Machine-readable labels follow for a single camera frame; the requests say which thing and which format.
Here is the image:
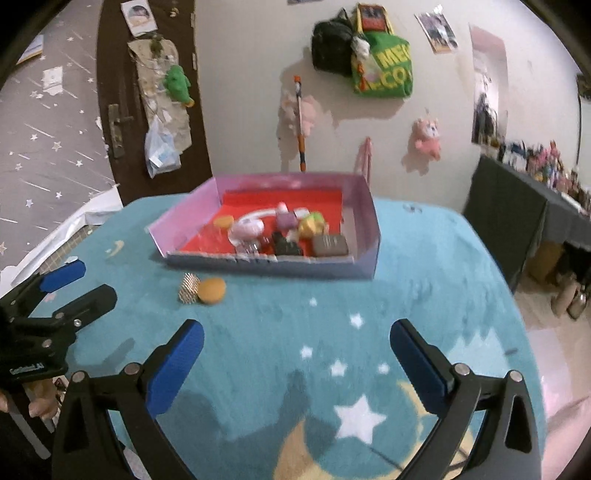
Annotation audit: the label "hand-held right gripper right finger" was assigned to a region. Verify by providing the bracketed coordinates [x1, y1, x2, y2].
[392, 318, 542, 480]

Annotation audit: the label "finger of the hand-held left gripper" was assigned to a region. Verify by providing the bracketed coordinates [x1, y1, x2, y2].
[25, 284, 118, 354]
[0, 258, 88, 320]

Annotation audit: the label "bottles on floor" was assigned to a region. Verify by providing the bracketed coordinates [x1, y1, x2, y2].
[551, 277, 591, 319]

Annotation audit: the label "wall photo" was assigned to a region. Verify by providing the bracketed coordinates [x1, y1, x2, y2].
[416, 10, 459, 54]

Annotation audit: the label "teal star print cloth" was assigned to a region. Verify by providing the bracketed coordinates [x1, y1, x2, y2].
[28, 194, 548, 480]

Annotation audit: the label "yellow red box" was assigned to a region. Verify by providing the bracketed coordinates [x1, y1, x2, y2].
[356, 4, 393, 35]

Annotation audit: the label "glitter nail polish bottle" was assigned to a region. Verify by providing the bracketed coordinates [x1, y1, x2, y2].
[272, 231, 303, 257]

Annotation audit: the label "metal door handle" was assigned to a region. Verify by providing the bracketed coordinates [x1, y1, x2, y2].
[107, 104, 134, 158]

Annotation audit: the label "pink bear plush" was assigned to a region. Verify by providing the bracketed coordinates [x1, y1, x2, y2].
[413, 117, 443, 161]

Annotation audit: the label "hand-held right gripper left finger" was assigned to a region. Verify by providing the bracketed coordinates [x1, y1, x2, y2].
[53, 318, 205, 480]

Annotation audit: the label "yellow bin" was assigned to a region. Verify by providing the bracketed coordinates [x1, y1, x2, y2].
[526, 242, 564, 282]

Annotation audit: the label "purple cardboard box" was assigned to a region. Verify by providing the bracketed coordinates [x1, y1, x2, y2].
[147, 173, 382, 281]

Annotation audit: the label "hanging paper organiser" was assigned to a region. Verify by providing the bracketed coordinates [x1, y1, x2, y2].
[128, 39, 192, 153]

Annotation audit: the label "pink white earbuds case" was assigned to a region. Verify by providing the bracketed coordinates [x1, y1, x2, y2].
[231, 219, 265, 243]

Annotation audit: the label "red paper liner white print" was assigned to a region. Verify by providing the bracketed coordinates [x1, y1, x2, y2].
[175, 190, 345, 257]

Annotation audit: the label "clear plastic bag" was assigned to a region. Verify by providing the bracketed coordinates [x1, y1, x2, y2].
[144, 115, 182, 178]

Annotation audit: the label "purple nail polish pink cap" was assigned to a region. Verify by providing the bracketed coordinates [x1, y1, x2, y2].
[276, 202, 298, 229]

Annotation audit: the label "black bag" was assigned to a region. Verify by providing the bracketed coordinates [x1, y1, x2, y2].
[311, 9, 361, 77]

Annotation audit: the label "brown soap bar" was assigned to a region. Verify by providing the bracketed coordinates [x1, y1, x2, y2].
[313, 234, 349, 257]

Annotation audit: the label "table with dark cloth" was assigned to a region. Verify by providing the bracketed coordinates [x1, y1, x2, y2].
[463, 154, 591, 291]

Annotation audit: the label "green tote bag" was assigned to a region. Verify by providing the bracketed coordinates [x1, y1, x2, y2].
[352, 32, 414, 99]

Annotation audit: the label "person's left hand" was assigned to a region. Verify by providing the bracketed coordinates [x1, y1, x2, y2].
[0, 376, 61, 422]

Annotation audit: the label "white card on door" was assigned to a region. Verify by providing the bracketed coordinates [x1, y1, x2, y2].
[121, 0, 153, 35]

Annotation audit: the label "row of small bottles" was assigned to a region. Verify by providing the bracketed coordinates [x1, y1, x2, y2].
[499, 138, 591, 208]

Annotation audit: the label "dark brown door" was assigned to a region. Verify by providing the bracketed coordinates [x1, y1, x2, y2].
[97, 0, 215, 206]

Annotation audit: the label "giant orange white pencil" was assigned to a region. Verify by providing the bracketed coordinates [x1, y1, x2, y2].
[294, 75, 308, 172]

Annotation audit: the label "gold studded cylinder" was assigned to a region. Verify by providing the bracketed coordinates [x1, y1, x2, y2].
[179, 273, 200, 304]

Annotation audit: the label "green toy figure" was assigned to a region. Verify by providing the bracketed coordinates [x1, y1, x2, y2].
[298, 212, 328, 241]

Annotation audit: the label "green plush toy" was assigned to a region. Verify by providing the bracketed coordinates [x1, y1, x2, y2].
[164, 65, 191, 108]

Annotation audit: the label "white plastic sheet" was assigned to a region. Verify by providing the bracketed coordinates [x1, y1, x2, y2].
[0, 187, 123, 282]

